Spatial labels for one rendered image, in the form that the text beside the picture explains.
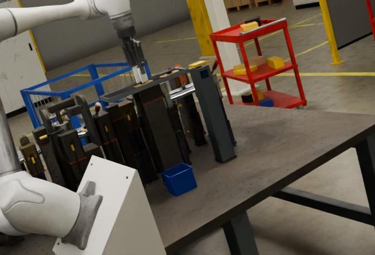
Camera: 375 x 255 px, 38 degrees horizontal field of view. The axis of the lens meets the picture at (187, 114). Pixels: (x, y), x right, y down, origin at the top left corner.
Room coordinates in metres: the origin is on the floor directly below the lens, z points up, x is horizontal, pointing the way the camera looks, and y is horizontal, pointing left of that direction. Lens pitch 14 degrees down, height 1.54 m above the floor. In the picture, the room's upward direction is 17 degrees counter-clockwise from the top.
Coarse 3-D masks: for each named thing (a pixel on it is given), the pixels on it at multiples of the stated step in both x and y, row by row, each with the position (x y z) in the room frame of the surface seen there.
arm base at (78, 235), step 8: (88, 184) 1.75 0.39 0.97; (80, 192) 1.75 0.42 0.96; (88, 192) 1.74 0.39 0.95; (80, 200) 1.68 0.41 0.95; (88, 200) 1.70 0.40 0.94; (96, 200) 1.68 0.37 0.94; (80, 208) 1.66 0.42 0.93; (88, 208) 1.67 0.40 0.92; (96, 208) 1.67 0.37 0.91; (80, 216) 1.64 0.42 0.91; (88, 216) 1.65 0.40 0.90; (80, 224) 1.64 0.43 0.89; (88, 224) 1.64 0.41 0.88; (72, 232) 1.63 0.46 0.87; (80, 232) 1.64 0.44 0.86; (88, 232) 1.63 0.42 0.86; (64, 240) 1.72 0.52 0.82; (72, 240) 1.65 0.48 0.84; (80, 240) 1.62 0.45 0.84; (80, 248) 1.61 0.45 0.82
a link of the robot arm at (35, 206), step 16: (16, 192) 1.60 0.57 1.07; (32, 192) 1.61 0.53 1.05; (48, 192) 1.63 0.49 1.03; (64, 192) 1.67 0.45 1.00; (16, 208) 1.58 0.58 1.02; (32, 208) 1.58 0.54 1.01; (48, 208) 1.60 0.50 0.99; (64, 208) 1.62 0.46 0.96; (16, 224) 1.61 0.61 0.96; (32, 224) 1.59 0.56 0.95; (48, 224) 1.60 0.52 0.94; (64, 224) 1.62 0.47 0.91
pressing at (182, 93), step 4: (220, 80) 2.66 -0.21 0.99; (188, 84) 2.77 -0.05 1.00; (192, 84) 2.74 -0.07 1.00; (180, 88) 2.73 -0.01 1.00; (192, 88) 2.64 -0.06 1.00; (172, 92) 2.70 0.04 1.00; (176, 92) 2.68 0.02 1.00; (180, 92) 2.64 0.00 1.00; (184, 92) 2.59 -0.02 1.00; (188, 92) 2.58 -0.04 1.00; (192, 92) 2.59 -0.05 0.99; (172, 96) 2.60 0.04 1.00; (176, 96) 2.56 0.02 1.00; (180, 96) 2.57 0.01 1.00; (184, 96) 2.57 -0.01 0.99; (172, 100) 2.55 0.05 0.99; (136, 112) 2.48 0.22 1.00; (80, 132) 2.44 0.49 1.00; (84, 132) 2.40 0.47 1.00; (36, 148) 2.40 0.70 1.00; (20, 152) 2.42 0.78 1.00; (40, 152) 2.32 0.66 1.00; (20, 156) 2.34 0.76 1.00; (20, 160) 2.26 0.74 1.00
